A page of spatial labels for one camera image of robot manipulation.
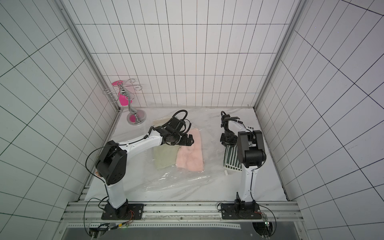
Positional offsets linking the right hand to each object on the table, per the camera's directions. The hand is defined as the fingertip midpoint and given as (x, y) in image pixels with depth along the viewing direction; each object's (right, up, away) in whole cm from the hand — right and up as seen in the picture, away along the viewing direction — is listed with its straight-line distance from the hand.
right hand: (229, 143), depth 99 cm
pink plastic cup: (-78, +33, +13) cm, 86 cm away
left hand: (-29, +1, -10) cm, 31 cm away
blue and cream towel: (-49, +14, +8) cm, 52 cm away
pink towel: (-26, -7, -9) cm, 28 cm away
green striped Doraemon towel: (-1, -7, -9) cm, 12 cm away
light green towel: (-41, -6, -12) cm, 43 cm away
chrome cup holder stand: (-66, +35, -7) cm, 76 cm away
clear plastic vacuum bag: (-13, -18, -16) cm, 27 cm away
